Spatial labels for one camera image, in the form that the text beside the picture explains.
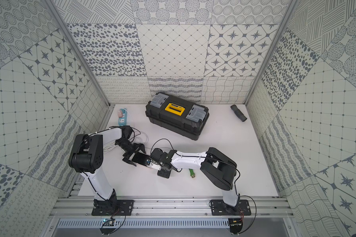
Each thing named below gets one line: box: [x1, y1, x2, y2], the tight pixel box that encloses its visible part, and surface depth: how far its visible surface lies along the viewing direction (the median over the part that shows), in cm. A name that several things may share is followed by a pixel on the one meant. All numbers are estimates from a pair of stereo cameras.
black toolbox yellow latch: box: [145, 92, 210, 141], surface depth 96 cm
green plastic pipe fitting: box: [188, 168, 196, 179], surface depth 87 cm
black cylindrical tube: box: [230, 104, 248, 122], surface depth 115 cm
